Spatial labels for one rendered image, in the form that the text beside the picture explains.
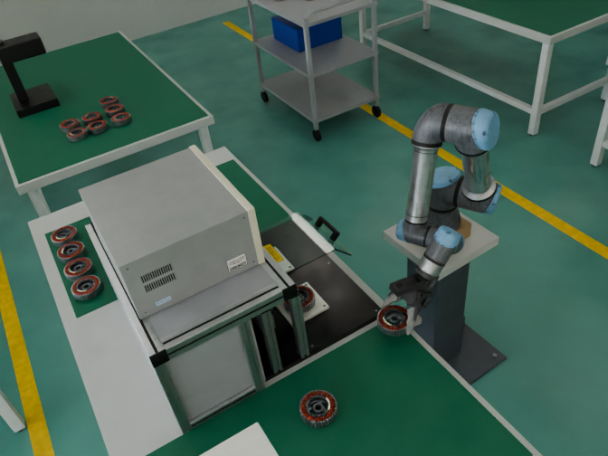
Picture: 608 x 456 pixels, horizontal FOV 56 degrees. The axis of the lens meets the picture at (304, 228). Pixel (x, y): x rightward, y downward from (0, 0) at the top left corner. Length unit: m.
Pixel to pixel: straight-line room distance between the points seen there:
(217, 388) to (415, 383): 0.60
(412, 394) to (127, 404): 0.89
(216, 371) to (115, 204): 0.57
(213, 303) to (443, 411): 0.74
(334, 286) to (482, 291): 1.25
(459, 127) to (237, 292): 0.80
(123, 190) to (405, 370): 1.03
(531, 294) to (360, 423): 1.66
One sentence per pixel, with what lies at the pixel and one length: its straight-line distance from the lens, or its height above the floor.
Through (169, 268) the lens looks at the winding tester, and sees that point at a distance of 1.57.
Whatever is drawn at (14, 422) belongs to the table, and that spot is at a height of 0.08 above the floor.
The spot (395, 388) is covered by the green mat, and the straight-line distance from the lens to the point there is 1.82.
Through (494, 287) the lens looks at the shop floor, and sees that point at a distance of 3.19.
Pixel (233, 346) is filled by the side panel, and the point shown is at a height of 0.98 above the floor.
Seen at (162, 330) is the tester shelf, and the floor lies 1.11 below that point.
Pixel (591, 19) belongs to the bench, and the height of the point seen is 0.75.
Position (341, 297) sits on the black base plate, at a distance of 2.04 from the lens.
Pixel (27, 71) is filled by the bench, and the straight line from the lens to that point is 4.64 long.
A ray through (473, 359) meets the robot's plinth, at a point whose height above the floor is 0.02.
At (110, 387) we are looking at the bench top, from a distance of 2.02.
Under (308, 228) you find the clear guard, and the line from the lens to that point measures 1.87.
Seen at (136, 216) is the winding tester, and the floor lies 1.32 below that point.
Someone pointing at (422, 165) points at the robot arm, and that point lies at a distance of 1.83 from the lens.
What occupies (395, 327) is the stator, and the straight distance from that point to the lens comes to 1.86.
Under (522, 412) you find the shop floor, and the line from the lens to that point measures 2.74.
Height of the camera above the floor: 2.25
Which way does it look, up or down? 39 degrees down
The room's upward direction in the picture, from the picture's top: 8 degrees counter-clockwise
